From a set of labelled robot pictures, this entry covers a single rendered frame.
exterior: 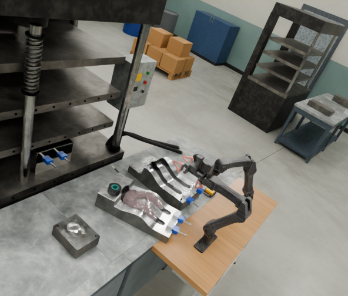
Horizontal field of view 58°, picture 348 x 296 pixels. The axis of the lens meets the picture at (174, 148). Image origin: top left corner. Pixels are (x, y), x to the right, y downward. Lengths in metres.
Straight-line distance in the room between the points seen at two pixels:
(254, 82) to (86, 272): 4.99
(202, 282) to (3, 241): 1.06
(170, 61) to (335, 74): 3.90
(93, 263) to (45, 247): 0.26
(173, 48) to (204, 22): 2.48
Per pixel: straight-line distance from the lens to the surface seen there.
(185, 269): 1.89
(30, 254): 1.78
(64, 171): 2.26
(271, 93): 5.97
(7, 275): 1.72
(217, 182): 1.81
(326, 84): 8.41
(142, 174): 2.25
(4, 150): 1.98
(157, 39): 7.12
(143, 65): 2.48
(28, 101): 1.82
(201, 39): 9.25
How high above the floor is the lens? 2.22
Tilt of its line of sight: 31 degrees down
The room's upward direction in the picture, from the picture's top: 21 degrees clockwise
